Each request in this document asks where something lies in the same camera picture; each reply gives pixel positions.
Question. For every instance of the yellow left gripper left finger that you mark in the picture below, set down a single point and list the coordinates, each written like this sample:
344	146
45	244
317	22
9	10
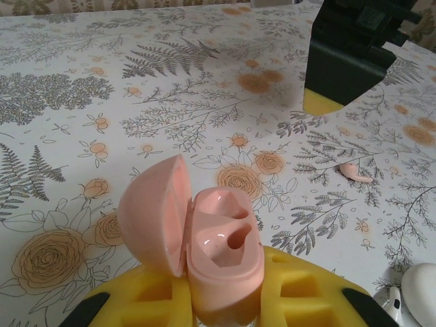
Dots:
126	289

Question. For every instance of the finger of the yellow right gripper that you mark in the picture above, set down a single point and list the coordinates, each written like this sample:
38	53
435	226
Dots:
320	104

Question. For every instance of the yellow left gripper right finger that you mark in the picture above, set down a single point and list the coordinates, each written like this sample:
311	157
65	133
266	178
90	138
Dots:
272	306

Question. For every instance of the pink earbud charging case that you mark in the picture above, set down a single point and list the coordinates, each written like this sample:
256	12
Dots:
221	272

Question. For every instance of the floral patterned table cover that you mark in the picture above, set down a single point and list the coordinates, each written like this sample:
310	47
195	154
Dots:
170	119

